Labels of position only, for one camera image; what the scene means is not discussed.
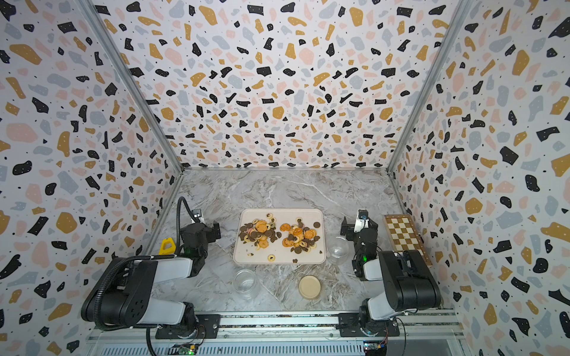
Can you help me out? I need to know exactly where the clear plastic cookie jar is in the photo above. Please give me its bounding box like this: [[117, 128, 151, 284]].
[[327, 237, 350, 266]]

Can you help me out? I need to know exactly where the wooden chessboard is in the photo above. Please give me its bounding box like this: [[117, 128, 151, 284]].
[[384, 214, 433, 266]]

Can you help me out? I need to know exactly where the black corrugated cable conduit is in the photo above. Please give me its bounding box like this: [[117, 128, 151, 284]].
[[91, 196, 197, 332]]

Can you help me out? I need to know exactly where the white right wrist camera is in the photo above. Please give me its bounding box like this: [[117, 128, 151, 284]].
[[354, 209, 370, 233]]

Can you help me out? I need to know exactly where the jar with beige lid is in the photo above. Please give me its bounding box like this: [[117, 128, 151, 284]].
[[232, 269, 259, 299]]

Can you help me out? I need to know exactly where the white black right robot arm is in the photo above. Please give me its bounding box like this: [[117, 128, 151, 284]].
[[340, 210, 441, 336]]

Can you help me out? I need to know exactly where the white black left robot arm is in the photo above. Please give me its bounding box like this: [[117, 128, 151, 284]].
[[81, 222, 221, 333]]

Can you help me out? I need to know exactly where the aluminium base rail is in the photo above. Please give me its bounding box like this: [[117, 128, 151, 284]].
[[86, 309, 471, 355]]

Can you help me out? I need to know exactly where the round beige jar lid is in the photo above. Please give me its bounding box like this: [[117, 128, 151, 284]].
[[298, 275, 322, 300]]

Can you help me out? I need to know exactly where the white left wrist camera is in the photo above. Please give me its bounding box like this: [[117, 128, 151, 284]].
[[191, 209, 205, 224]]

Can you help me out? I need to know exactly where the yellow triangular toy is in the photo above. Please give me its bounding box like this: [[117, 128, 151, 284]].
[[159, 237, 177, 255]]

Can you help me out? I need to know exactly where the cream rectangular tray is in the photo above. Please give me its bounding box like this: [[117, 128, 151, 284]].
[[233, 209, 327, 265]]

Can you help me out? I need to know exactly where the pile of poured cookies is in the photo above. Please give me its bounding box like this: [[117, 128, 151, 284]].
[[279, 217, 324, 254]]

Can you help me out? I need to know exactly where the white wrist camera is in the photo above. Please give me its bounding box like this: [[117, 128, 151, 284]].
[[354, 209, 370, 233], [191, 209, 205, 224]]

